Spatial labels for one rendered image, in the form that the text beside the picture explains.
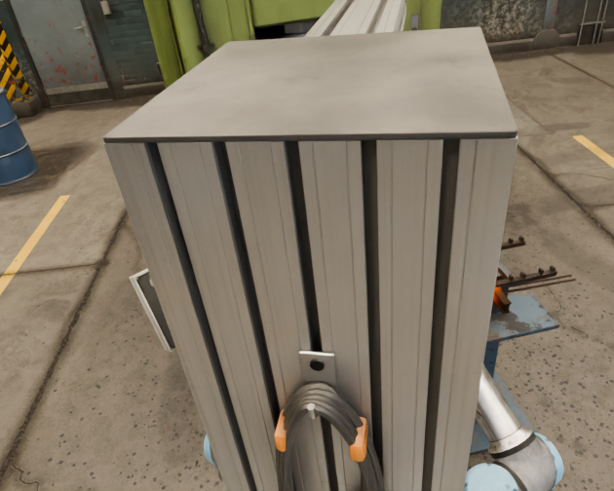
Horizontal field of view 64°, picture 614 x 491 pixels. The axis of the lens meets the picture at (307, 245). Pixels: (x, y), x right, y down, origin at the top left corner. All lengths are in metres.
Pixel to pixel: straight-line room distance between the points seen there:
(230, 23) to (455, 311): 1.46
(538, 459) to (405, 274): 1.04
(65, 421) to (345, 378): 2.73
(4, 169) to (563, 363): 5.40
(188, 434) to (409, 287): 2.44
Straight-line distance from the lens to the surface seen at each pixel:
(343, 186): 0.30
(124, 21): 7.95
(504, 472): 1.29
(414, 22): 1.88
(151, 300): 1.71
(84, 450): 2.91
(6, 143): 6.05
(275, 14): 1.73
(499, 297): 1.83
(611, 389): 2.99
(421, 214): 0.30
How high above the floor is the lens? 2.14
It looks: 35 degrees down
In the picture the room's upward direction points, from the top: 7 degrees counter-clockwise
